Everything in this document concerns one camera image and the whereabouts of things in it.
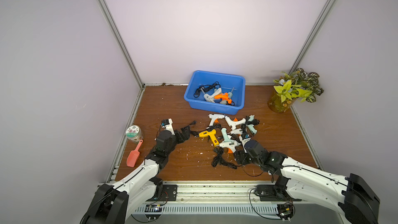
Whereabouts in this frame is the large white glue gun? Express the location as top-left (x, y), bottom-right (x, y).
top-left (204, 88), bottom-right (222, 103)

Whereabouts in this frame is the mint green glue gun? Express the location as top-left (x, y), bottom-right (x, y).
top-left (226, 88), bottom-right (234, 101)

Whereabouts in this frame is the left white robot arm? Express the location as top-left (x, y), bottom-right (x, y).
top-left (80, 125), bottom-right (191, 224)

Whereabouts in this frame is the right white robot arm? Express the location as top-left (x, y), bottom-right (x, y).
top-left (234, 139), bottom-right (380, 224)

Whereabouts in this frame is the yellow glue gun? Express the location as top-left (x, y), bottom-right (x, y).
top-left (199, 129), bottom-right (219, 146)

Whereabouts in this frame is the mint glue gun centre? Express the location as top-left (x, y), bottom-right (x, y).
top-left (221, 128), bottom-right (232, 142)

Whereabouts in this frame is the small white red glue gun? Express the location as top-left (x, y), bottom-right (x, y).
top-left (230, 129), bottom-right (248, 138)

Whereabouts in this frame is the mint glue gun right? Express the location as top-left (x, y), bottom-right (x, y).
top-left (246, 115), bottom-right (260, 135)

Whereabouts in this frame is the white orange glue gun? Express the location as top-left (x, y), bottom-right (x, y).
top-left (224, 116), bottom-right (246, 130)

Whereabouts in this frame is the blue plastic storage box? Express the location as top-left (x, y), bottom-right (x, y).
top-left (184, 71), bottom-right (246, 115)

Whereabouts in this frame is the glass jar floral lid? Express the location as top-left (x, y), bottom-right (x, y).
top-left (125, 125), bottom-right (144, 143)

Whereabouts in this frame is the pink plastic scoop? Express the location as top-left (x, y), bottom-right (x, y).
top-left (126, 140), bottom-right (143, 168)

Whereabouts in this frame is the potted green plant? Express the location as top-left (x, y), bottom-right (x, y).
top-left (267, 68), bottom-right (324, 114)

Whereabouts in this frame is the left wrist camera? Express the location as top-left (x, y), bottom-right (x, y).
top-left (161, 118), bottom-right (175, 135)

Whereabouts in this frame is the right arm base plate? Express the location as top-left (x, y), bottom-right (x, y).
top-left (254, 185), bottom-right (301, 202)

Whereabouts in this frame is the coiled black cord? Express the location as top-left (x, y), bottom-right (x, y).
top-left (211, 146), bottom-right (244, 170)

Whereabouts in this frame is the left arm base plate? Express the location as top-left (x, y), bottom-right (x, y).
top-left (149, 184), bottom-right (178, 202)

